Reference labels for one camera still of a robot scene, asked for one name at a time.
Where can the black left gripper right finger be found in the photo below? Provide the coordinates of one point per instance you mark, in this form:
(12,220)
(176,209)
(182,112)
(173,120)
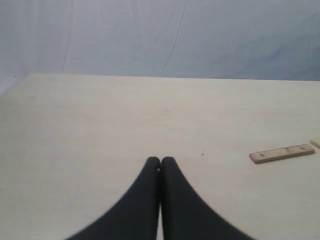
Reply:
(185,216)

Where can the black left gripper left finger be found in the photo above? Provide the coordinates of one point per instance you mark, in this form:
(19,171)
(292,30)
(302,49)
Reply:
(135,215)

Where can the short wooden stick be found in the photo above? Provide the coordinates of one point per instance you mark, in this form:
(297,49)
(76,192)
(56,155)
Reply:
(316,142)

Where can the blue grey backdrop cloth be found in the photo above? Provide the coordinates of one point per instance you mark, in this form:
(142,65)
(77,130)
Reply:
(222,39)

